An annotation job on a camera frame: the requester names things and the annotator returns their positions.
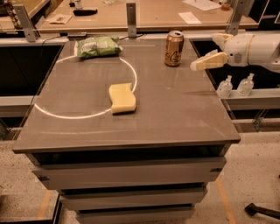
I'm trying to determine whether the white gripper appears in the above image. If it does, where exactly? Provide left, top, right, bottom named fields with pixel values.
left=190, top=33, right=253, bottom=71

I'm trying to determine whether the orange soda can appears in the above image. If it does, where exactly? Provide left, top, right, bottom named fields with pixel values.
left=164, top=31, right=185, bottom=67

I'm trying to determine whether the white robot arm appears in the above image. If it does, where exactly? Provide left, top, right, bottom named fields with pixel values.
left=190, top=33, right=280, bottom=73

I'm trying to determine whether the yellow sponge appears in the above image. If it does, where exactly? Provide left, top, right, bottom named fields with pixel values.
left=108, top=83, right=136, bottom=114

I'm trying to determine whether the clear sanitizer bottle left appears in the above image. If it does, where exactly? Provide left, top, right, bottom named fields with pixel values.
left=217, top=75, right=233, bottom=98

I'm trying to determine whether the clear sanitizer bottle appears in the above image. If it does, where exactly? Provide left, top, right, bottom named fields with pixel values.
left=217, top=75, right=233, bottom=98
left=237, top=73, right=254, bottom=96

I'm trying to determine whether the white paper sheet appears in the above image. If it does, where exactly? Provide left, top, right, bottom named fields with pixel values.
left=179, top=12, right=201, bottom=25

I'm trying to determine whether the paper sheet top right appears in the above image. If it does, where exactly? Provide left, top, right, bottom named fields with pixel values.
left=183, top=0, right=221, bottom=11

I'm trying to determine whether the clear sanitizer bottle right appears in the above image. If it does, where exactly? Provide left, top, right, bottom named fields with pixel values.
left=237, top=73, right=254, bottom=96

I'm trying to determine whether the green chip bag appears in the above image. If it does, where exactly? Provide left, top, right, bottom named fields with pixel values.
left=74, top=36, right=123, bottom=59

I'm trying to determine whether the grey drawer cabinet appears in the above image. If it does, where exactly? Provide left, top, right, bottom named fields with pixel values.
left=14, top=38, right=240, bottom=224

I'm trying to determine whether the black remote on desk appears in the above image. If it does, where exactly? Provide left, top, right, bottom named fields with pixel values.
left=73, top=9, right=98, bottom=17

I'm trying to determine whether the white paper note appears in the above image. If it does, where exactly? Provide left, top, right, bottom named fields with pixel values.
left=47, top=14, right=72, bottom=25

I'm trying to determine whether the black chair base leg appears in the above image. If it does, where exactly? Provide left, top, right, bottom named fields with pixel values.
left=245, top=203, right=280, bottom=220

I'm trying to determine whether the metal bracket right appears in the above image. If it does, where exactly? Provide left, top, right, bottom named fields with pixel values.
left=225, top=0, right=245, bottom=35

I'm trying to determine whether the metal bracket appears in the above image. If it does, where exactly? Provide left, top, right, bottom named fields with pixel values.
left=126, top=3, right=137, bottom=39
left=14, top=4, right=40, bottom=42
left=225, top=0, right=245, bottom=35

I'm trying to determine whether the metal bracket centre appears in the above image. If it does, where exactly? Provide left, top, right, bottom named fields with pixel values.
left=126, top=3, right=137, bottom=39

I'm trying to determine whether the black cable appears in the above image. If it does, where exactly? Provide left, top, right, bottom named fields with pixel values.
left=27, top=33, right=77, bottom=117

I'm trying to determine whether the metal bracket left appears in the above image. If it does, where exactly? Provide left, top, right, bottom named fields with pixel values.
left=14, top=4, right=40, bottom=42

